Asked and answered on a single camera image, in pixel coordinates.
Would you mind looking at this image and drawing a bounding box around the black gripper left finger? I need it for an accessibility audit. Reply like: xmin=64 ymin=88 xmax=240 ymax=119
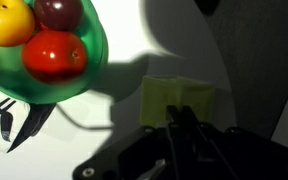
xmin=166 ymin=105 xmax=181 ymax=128

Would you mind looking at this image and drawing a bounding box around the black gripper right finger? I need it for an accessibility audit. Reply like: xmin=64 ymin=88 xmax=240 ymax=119
xmin=180 ymin=106 xmax=199 ymax=128

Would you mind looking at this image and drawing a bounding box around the yellow-green soft block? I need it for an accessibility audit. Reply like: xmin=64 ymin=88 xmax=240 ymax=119
xmin=140 ymin=76 xmax=216 ymax=126

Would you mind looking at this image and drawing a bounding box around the green plastic bowl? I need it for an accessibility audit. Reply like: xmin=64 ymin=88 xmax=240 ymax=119
xmin=0 ymin=0 xmax=109 ymax=105

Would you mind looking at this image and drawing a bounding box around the round white table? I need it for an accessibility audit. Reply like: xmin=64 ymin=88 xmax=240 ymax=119
xmin=0 ymin=0 xmax=288 ymax=180

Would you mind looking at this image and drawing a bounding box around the red toy apple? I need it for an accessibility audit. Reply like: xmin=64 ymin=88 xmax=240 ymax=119
xmin=21 ymin=30 xmax=87 ymax=84

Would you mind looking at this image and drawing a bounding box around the dark maroon toy plum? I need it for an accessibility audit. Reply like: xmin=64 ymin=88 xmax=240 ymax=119
xmin=33 ymin=0 xmax=83 ymax=31

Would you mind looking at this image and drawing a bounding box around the black white printed cube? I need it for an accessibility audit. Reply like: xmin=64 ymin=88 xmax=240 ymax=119
xmin=0 ymin=92 xmax=55 ymax=153

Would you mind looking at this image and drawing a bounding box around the yellow toy fruit ball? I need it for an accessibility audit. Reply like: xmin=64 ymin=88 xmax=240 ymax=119
xmin=0 ymin=0 xmax=35 ymax=47

